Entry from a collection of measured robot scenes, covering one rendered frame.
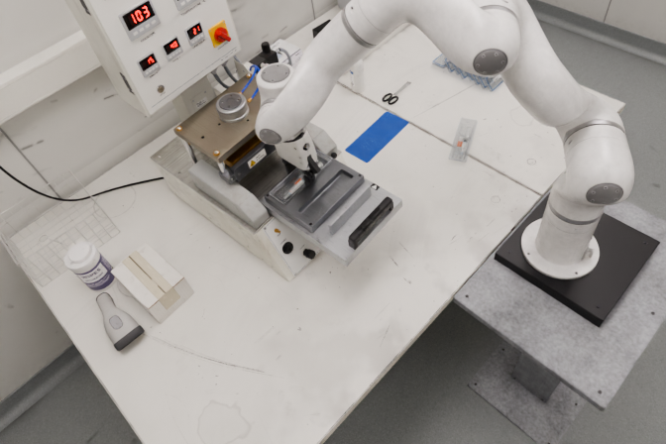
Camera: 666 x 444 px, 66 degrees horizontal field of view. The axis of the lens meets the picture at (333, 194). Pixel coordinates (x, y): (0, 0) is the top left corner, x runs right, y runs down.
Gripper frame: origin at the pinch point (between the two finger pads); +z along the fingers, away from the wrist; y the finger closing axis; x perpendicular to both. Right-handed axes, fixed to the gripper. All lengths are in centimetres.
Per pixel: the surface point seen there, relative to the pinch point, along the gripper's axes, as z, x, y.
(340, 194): 2.0, -1.7, -11.7
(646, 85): 101, -210, -39
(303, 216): 2.0, 8.6, -8.8
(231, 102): -13.2, 0.1, 21.2
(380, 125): 26, -46, 11
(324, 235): 4.5, 8.6, -15.2
